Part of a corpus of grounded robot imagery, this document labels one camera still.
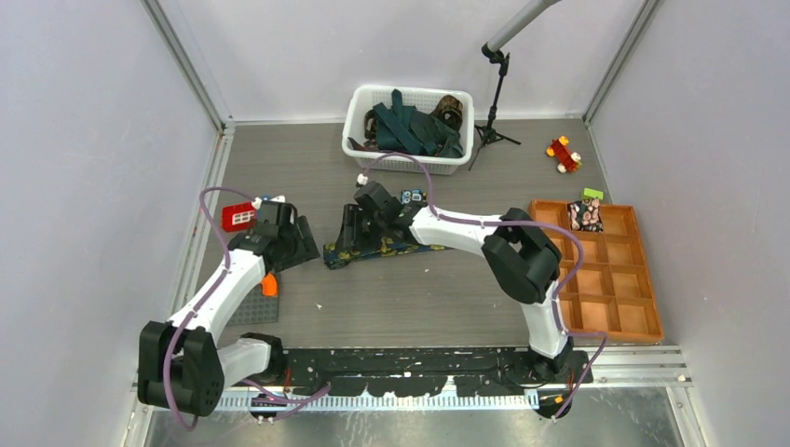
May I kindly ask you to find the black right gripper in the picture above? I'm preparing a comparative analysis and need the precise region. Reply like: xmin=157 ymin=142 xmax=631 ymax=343
xmin=336 ymin=203 xmax=387 ymax=251

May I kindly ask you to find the blue yellow floral tie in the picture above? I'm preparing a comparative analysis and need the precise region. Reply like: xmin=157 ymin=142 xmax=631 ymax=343
xmin=322 ymin=237 xmax=449 ymax=270

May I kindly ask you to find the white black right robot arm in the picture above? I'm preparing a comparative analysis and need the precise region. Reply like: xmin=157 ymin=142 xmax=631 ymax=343
xmin=324 ymin=182 xmax=573 ymax=383

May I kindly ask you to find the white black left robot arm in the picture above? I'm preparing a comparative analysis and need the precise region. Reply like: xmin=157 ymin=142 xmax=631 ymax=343
xmin=137 ymin=200 xmax=320 ymax=417

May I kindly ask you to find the blue owl toy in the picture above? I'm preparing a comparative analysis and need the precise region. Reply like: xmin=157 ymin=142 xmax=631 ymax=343
xmin=401 ymin=189 xmax=427 ymax=205

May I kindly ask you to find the orange grey toy block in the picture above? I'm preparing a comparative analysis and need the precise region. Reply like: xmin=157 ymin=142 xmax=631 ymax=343
xmin=227 ymin=273 xmax=279 ymax=326

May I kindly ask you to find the red toy house block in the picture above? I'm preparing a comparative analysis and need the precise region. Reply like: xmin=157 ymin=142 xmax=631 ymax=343
xmin=221 ymin=195 xmax=285 ymax=233

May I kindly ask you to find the dark floral tie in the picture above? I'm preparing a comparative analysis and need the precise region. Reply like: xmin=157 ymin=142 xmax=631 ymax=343
xmin=347 ymin=137 xmax=379 ymax=153

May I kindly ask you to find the dark green tie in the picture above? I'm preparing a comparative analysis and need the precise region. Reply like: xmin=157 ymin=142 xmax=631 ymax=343
xmin=364 ymin=89 xmax=463 ymax=158

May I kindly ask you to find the white plastic basket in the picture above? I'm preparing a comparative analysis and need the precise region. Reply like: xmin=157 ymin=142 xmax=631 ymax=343
xmin=341 ymin=85 xmax=475 ymax=175

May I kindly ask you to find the brown patterned rolled tie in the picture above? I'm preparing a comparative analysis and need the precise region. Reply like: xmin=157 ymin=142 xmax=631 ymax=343
xmin=430 ymin=94 xmax=464 ymax=130

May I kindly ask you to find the black tripod stand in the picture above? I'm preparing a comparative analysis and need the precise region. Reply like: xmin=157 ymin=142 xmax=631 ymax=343
xmin=469 ymin=44 xmax=522 ymax=170

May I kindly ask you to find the red toy car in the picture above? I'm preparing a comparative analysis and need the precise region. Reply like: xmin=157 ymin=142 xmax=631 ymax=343
xmin=546 ymin=136 xmax=582 ymax=173

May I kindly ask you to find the green toy block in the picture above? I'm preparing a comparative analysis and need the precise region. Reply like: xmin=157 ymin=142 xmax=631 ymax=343
xmin=581 ymin=187 xmax=605 ymax=200

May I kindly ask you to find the orange wooden compartment tray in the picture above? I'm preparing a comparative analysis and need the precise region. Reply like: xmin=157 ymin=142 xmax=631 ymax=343
xmin=527 ymin=200 xmax=664 ymax=344

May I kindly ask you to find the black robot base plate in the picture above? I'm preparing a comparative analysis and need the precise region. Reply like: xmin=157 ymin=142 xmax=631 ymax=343
xmin=269 ymin=347 xmax=588 ymax=398

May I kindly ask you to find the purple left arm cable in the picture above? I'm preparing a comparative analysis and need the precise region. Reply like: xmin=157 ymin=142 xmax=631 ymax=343
xmin=161 ymin=185 xmax=332 ymax=432

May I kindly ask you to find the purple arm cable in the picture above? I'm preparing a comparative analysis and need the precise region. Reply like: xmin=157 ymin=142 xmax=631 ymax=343
xmin=356 ymin=152 xmax=609 ymax=422
xmin=161 ymin=185 xmax=332 ymax=432

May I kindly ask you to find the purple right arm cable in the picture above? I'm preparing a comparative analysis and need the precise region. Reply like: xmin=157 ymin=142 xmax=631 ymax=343
xmin=356 ymin=152 xmax=609 ymax=422

